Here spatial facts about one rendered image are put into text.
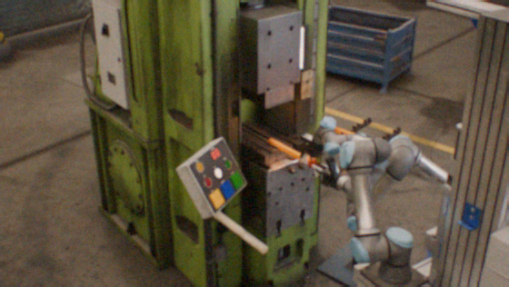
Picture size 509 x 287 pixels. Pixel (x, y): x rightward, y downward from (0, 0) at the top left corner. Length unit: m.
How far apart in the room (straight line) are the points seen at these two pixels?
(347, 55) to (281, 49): 3.93
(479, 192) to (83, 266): 2.76
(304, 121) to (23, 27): 6.01
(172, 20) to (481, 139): 1.79
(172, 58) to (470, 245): 1.88
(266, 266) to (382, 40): 3.75
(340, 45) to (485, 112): 4.86
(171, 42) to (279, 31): 0.63
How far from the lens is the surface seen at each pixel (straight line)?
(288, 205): 3.66
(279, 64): 3.29
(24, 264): 4.49
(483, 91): 2.41
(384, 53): 6.94
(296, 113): 3.70
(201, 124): 3.29
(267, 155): 3.46
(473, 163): 2.53
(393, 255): 2.73
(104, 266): 4.32
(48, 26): 9.33
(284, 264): 3.96
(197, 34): 3.13
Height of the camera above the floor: 2.59
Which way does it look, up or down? 27 degrees down
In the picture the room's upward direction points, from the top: straight up
